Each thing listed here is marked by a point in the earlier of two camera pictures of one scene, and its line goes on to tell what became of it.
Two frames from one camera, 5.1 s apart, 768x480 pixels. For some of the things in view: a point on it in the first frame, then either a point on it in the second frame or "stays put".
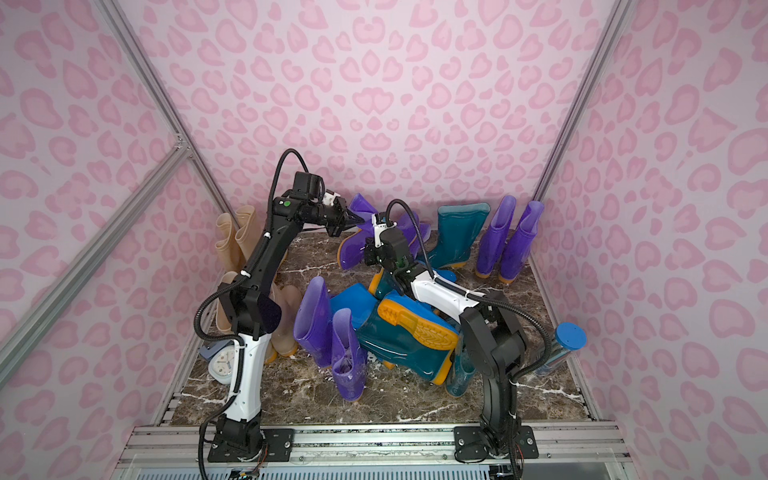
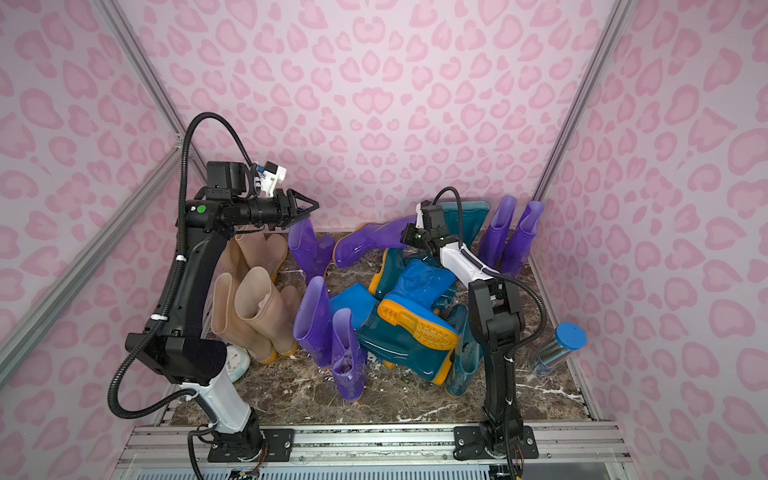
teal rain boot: (462, 370) stays put
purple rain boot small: (519, 244) stays put
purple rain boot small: (493, 239) stays put
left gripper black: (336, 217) to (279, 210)
